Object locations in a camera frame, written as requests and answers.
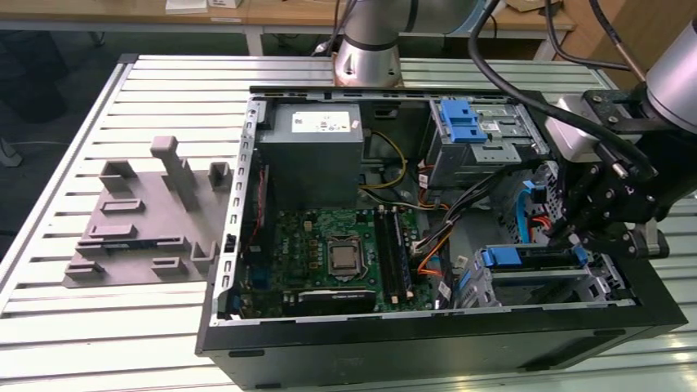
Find CPU socket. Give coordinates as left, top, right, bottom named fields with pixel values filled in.
left=325, top=235, right=365, bottom=283

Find grey power supply unit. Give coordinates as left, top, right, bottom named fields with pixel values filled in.
left=254, top=101, right=365, bottom=209

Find thin black cable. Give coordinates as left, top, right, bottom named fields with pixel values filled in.
left=543, top=0, right=646, bottom=81

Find yellow wire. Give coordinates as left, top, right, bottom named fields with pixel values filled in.
left=357, top=129, right=407, bottom=191

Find blue drive latch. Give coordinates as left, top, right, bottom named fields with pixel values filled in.
left=441, top=100, right=489, bottom=144

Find hard disk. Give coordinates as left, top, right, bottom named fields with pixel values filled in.
left=478, top=243, right=593, bottom=279

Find wooden desk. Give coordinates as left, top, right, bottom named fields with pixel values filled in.
left=0, top=0, right=578, bottom=56

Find silver CPU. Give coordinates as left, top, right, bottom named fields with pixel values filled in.
left=329, top=247, right=359, bottom=271

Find black wrist mount bracket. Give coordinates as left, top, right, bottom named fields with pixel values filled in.
left=581, top=87, right=663, bottom=134

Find thick black cable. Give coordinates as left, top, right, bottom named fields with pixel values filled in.
left=467, top=0, right=659, bottom=179

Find black open PC case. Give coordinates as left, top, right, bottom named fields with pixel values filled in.
left=193, top=84, right=687, bottom=389

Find grey metal disk bay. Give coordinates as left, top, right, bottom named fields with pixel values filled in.
left=459, top=243, right=622, bottom=308

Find brown cardboard piece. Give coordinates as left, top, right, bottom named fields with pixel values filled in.
left=503, top=0, right=562, bottom=16

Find red power wire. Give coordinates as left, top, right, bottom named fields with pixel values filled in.
left=527, top=205, right=565, bottom=228

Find orange wire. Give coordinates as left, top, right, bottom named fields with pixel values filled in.
left=415, top=228, right=455, bottom=287

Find grey floor stand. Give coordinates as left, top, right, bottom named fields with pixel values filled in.
left=0, top=136, right=24, bottom=167

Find grey parts rack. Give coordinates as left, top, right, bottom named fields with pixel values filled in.
left=62, top=136, right=235, bottom=290

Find thin red wire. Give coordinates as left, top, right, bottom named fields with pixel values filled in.
left=246, top=165, right=270, bottom=251

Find green motherboard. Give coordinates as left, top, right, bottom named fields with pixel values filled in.
left=238, top=206, right=437, bottom=319

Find wooden cabinet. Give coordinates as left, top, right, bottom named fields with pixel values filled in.
left=557, top=0, right=697, bottom=89

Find grey metal drive cage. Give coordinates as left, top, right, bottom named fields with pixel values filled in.
left=426, top=97, right=550, bottom=189

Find black cable bundle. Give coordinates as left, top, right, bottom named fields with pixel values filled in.
left=421, top=163, right=527, bottom=250

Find blue data wire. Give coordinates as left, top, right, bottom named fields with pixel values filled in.
left=513, top=179, right=546, bottom=247

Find black graphics card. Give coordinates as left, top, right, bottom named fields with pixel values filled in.
left=282, top=287, right=378, bottom=318

